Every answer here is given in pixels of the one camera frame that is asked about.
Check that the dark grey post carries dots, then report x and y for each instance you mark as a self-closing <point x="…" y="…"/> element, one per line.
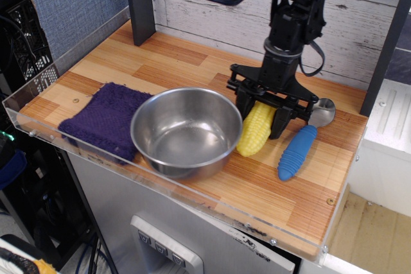
<point x="387" y="51"/>
<point x="142" y="20"/>

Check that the silver toy appliance front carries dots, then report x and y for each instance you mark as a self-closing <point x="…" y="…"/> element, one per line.
<point x="167" y="229"/>

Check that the blue handled metal spoon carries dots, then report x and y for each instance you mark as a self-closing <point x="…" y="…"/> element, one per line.
<point x="295" y="154"/>

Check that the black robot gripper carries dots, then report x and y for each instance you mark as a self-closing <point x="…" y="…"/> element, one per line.
<point x="274" y="84"/>

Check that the stainless steel bowl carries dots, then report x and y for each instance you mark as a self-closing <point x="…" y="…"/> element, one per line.
<point x="186" y="133"/>

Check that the purple knitted towel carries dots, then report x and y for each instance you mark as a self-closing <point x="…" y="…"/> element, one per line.
<point x="105" y="121"/>

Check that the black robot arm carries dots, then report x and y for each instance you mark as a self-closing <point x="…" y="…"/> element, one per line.
<point x="294" y="24"/>

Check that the yellow plastic corn cob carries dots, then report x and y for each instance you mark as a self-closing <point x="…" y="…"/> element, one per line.
<point x="256" y="129"/>

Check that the black plastic crate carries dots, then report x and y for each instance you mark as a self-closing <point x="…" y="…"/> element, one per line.
<point x="29" y="48"/>

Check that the dark grey right post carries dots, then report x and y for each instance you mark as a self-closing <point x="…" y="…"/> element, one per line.
<point x="387" y="51"/>

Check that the white ridged side counter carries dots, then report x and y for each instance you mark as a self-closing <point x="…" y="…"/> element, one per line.
<point x="389" y="121"/>

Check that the dark grey left post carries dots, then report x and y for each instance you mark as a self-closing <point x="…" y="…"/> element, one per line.
<point x="142" y="20"/>

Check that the clear acrylic table guard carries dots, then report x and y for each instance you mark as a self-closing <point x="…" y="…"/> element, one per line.
<point x="297" y="214"/>

